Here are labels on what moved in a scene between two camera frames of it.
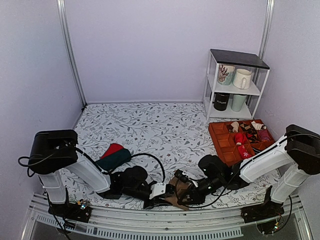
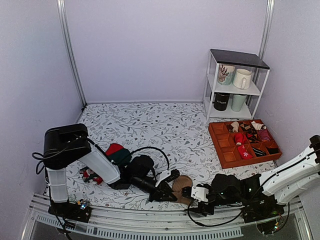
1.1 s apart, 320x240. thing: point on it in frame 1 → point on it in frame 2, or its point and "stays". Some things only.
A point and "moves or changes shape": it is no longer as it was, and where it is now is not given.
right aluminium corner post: x=266 y=30 stays
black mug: x=220 y=100 stays
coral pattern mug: x=225 y=74 stays
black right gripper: x=196 y=198 → x=203 y=209
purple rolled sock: x=263 y=135 stays
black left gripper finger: x=157 y=201 → x=163 y=193
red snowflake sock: x=245 y=152 stays
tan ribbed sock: x=176 y=186 moves or changes shape
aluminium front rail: x=156 y=224 stays
